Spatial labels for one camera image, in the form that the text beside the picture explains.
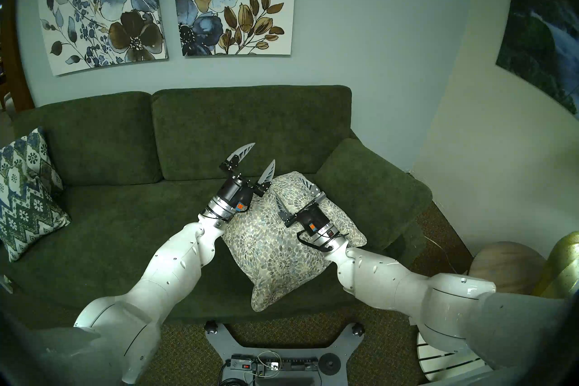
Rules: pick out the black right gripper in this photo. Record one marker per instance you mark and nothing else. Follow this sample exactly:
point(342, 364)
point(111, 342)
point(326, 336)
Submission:
point(312, 217)

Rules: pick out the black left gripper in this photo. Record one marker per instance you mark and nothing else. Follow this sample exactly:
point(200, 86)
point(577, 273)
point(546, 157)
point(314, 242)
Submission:
point(235, 193)

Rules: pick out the grey pebble print cushion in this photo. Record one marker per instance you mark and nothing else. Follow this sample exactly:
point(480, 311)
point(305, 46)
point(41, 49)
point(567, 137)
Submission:
point(280, 263)

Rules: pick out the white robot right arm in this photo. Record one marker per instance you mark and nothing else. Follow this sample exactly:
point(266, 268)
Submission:
point(389, 281)

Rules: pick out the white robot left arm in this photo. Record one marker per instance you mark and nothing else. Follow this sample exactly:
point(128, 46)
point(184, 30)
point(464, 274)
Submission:
point(167, 272)

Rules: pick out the wide green sofa back cushion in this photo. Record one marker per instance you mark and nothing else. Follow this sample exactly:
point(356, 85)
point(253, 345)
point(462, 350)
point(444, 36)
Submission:
point(244, 118)

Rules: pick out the narrow green sofa back cushion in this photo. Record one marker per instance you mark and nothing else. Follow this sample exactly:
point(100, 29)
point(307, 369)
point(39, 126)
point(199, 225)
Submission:
point(95, 141)

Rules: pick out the blue green zigzag cushion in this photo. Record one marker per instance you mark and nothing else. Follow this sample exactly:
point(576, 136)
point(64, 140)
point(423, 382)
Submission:
point(27, 204)

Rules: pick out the green sofa armrest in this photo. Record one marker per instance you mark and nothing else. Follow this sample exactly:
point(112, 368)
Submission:
point(375, 181)

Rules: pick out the green fabric sofa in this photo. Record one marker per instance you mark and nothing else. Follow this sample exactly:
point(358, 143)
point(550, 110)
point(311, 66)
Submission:
point(113, 231)

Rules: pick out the black power strip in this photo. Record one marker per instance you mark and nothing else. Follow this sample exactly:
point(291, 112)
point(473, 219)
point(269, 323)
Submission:
point(298, 364)

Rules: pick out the black round base disc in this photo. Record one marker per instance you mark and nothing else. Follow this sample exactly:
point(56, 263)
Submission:
point(329, 363)

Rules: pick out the dark blue flower canvas painting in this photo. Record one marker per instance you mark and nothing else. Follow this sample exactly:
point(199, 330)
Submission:
point(108, 5)

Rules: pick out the round wooden table top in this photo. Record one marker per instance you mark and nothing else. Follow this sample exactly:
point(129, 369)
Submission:
point(506, 263)

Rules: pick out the gold vase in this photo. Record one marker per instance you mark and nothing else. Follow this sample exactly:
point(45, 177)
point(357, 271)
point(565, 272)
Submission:
point(563, 263)

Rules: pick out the small white object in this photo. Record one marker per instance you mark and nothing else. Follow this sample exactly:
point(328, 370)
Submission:
point(4, 285)

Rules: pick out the forest waterfall poster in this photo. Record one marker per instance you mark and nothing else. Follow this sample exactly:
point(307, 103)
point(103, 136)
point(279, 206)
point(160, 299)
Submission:
point(543, 28)

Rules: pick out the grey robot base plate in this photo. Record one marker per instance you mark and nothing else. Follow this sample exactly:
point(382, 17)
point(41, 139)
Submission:
point(294, 351)

